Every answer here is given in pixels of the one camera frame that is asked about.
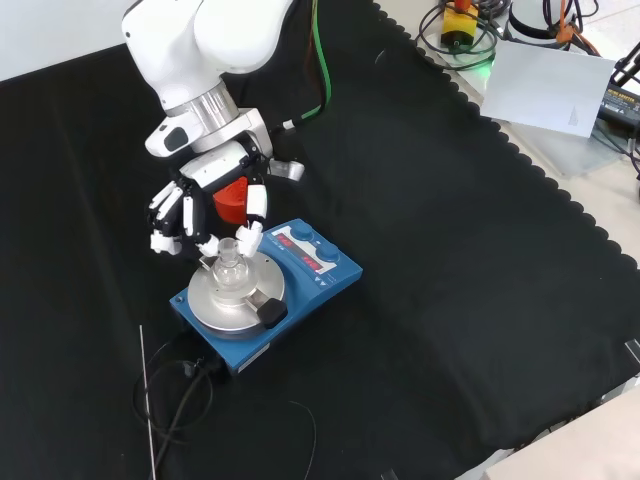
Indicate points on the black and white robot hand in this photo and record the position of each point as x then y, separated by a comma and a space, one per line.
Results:
215, 167

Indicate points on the clear glass round-bottom flask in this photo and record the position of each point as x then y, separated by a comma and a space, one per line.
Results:
230, 272

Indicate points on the blue heater with steel plate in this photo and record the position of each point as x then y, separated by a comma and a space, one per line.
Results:
310, 300

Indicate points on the thin steel probe rod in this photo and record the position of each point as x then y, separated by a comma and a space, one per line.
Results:
147, 390

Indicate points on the black bench cloth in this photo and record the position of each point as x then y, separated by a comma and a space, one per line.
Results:
450, 250

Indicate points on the yellow stop button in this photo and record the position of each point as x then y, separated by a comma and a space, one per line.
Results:
459, 25

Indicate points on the pale paper board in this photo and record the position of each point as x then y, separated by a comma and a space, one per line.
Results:
545, 85

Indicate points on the clear acrylic plate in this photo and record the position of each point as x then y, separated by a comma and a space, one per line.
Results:
565, 150

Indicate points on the clear tape piece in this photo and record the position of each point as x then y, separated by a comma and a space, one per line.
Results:
634, 349
388, 475

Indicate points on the black power adapter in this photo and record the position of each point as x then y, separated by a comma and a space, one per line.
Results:
621, 102

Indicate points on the black tripod clamp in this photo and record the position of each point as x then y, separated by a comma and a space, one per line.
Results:
627, 62

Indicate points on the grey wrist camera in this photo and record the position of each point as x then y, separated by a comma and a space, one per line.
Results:
287, 170

